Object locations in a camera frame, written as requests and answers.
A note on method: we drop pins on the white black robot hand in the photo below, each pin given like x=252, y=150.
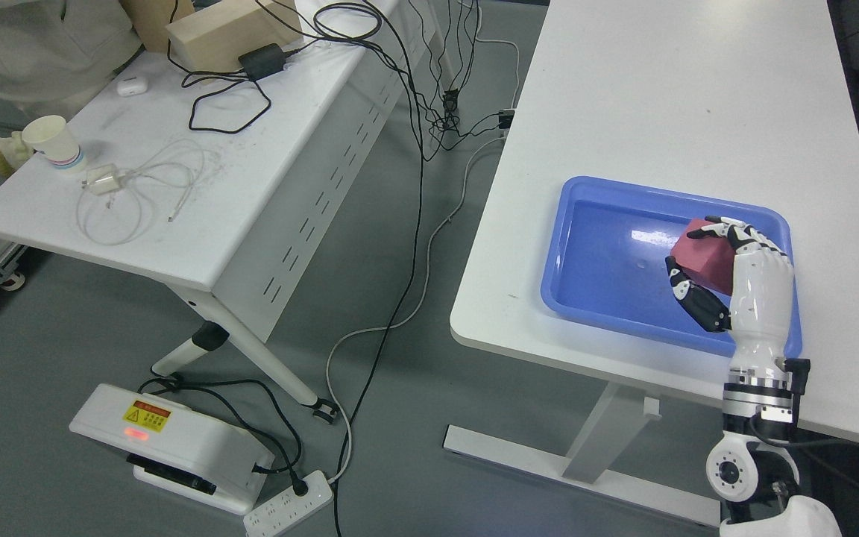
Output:
x=760, y=311

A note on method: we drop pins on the pink block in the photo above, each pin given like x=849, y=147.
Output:
x=708, y=261

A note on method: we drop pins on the blue plastic tray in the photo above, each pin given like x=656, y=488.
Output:
x=605, y=265

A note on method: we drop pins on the green plastic tray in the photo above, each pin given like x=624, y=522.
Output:
x=14, y=153

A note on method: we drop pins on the white desk right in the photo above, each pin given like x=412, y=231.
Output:
x=741, y=100

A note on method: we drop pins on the white power strip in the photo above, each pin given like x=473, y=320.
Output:
x=287, y=509

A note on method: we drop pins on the white folding table left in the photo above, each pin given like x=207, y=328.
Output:
x=228, y=222

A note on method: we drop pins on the black power adapter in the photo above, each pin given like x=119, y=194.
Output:
x=263, y=62

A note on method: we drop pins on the white power supply box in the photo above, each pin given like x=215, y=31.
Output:
x=176, y=448

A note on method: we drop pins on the wooden box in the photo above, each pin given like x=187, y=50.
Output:
x=213, y=39

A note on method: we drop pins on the white earbuds case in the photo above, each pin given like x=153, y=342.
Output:
x=134, y=85

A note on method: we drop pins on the paper cup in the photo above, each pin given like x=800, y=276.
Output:
x=50, y=137

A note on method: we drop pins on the person in white clothes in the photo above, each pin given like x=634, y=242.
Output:
x=57, y=56

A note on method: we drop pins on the white charger with cable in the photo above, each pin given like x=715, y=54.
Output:
x=118, y=204

